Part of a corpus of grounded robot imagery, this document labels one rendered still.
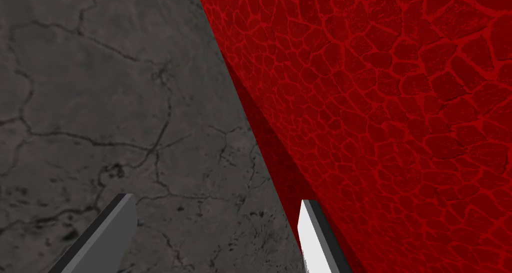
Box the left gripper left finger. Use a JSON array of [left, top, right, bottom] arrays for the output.
[[47, 192, 139, 273]]

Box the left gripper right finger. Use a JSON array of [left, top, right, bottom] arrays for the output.
[[297, 199, 353, 273]]

